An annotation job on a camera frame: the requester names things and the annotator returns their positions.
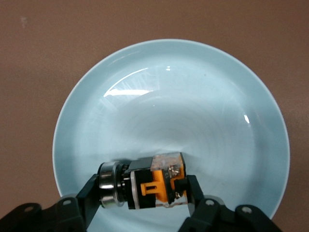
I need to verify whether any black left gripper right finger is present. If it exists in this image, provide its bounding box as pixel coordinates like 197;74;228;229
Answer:
178;174;283;232

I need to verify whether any round light blue plate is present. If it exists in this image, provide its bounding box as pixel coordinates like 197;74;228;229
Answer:
52;38;290;232

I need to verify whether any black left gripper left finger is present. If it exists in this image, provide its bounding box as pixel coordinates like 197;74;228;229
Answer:
0;173;102;232

